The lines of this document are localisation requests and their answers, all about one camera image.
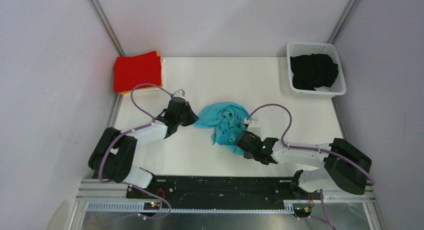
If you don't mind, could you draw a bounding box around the white plastic basket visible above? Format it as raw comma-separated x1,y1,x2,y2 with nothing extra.
286,41,347,98

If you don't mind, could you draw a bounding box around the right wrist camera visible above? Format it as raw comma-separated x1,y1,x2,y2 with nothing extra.
244,118,261,134

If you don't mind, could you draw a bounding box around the aluminium frame rail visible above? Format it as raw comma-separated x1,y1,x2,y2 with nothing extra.
68,175,386,230

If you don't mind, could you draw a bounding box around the folded red t-shirt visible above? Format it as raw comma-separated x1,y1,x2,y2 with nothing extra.
113,50,163,93

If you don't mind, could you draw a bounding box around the folded orange t-shirt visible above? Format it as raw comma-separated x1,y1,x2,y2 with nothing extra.
119,51,164,96

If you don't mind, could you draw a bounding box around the black t-shirt in basket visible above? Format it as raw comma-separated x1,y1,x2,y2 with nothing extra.
289,54,339,91

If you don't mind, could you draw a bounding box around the folded white t-shirt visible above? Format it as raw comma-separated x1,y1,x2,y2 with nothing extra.
127,57,167,96

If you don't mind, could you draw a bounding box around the cyan t-shirt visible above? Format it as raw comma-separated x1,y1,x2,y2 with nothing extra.
194,102,249,156

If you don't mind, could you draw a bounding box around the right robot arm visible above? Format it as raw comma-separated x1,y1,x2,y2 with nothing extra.
235,131,374,199

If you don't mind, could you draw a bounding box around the right controller board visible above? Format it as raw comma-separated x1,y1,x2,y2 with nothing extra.
293,207,314,219

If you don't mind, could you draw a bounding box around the controller board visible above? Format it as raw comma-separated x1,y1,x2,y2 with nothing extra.
143,202,162,211
293,207,314,219

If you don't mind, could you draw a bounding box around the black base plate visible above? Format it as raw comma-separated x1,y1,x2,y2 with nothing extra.
147,175,308,211

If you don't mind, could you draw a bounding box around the left controller board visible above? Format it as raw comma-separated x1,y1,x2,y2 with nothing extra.
143,202,162,211

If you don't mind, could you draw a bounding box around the white garment in basket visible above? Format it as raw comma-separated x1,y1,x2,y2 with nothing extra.
314,86,331,92

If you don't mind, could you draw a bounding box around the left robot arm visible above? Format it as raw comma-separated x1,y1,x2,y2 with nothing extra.
88,97,198,198

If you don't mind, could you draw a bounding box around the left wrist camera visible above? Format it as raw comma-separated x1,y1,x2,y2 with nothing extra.
172,89,186,100

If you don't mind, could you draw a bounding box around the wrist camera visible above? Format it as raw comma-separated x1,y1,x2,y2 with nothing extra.
244,118,261,134
172,89,186,100

